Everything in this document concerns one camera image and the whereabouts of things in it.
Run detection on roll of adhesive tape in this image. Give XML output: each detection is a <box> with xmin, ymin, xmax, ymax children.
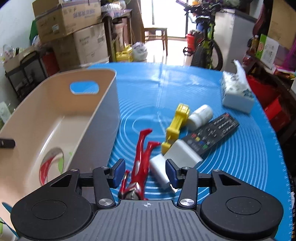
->
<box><xmin>39</xmin><ymin>147</ymin><xmax>65</xmax><ymax>186</ymax></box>

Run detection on beige plastic storage bin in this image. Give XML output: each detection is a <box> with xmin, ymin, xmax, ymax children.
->
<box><xmin>1</xmin><ymin>68</ymin><xmax>120</xmax><ymax>224</ymax></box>

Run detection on black TV remote control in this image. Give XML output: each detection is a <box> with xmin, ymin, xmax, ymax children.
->
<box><xmin>182</xmin><ymin>113</ymin><xmax>239</xmax><ymax>156</ymax></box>

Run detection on white power adapter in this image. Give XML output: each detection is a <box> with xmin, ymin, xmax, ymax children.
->
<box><xmin>164</xmin><ymin>139</ymin><xmax>203</xmax><ymax>168</ymax></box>

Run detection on black metal shelf rack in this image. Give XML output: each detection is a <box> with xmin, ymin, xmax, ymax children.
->
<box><xmin>5</xmin><ymin>51</ymin><xmax>49</xmax><ymax>102</ymax></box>

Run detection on red ultraman action figure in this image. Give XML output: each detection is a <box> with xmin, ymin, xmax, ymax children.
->
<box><xmin>118</xmin><ymin>128</ymin><xmax>161</xmax><ymax>200</ymax></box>

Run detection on white small charger block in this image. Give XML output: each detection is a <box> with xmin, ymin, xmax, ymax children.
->
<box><xmin>149</xmin><ymin>154</ymin><xmax>178</xmax><ymax>193</ymax></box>

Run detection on white pill bottle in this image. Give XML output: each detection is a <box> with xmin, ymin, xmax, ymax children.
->
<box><xmin>186</xmin><ymin>104</ymin><xmax>213</xmax><ymax>131</ymax></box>

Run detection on yellow toy block figure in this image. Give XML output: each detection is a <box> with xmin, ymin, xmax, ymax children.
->
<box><xmin>161</xmin><ymin>103</ymin><xmax>190</xmax><ymax>155</ymax></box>

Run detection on blue silicone table mat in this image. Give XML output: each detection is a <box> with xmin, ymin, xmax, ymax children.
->
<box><xmin>96</xmin><ymin>63</ymin><xmax>292</xmax><ymax>240</ymax></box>

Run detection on white patterned tissue box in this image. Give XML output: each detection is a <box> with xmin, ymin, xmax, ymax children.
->
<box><xmin>221</xmin><ymin>60</ymin><xmax>255</xmax><ymax>114</ymax></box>

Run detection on large stacked cardboard boxes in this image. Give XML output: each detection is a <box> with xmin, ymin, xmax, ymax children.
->
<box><xmin>32</xmin><ymin>0</ymin><xmax>109</xmax><ymax>71</ymax></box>

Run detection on yellow oil jug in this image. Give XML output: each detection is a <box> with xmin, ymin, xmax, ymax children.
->
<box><xmin>116</xmin><ymin>45</ymin><xmax>133</xmax><ymax>62</ymax></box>

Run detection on green black bicycle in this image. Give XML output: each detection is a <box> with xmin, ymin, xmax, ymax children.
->
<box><xmin>176</xmin><ymin>1</ymin><xmax>223</xmax><ymax>71</ymax></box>

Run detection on white plastic bag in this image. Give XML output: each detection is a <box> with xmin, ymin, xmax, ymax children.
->
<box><xmin>132</xmin><ymin>42</ymin><xmax>148</xmax><ymax>62</ymax></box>

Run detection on green white carton box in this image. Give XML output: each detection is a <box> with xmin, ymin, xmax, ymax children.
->
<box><xmin>255</xmin><ymin>34</ymin><xmax>279</xmax><ymax>69</ymax></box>

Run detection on red plastic bucket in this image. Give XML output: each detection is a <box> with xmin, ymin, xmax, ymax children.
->
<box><xmin>186</xmin><ymin>34</ymin><xmax>195</xmax><ymax>52</ymax></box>

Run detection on white chest freezer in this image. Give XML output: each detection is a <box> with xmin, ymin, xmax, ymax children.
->
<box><xmin>214</xmin><ymin>9</ymin><xmax>256</xmax><ymax>73</ymax></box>

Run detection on wooden chair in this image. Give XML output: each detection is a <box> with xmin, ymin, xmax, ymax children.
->
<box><xmin>140</xmin><ymin>9</ymin><xmax>169</xmax><ymax>56</ymax></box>

